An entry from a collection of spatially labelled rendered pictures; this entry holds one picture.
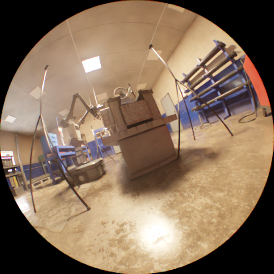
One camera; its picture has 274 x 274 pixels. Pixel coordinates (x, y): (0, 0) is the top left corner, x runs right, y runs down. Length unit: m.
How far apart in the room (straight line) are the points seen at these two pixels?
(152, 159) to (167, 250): 0.82
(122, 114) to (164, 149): 0.56
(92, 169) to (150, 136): 0.95
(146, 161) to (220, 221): 0.81
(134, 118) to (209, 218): 0.91
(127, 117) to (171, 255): 0.97
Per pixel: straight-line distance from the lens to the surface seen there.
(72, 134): 1.77
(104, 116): 0.97
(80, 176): 1.60
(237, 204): 0.45
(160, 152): 1.00
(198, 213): 0.43
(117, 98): 1.01
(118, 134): 0.87
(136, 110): 0.95
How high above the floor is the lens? 0.34
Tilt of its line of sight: 2 degrees up
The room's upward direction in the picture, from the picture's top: 20 degrees counter-clockwise
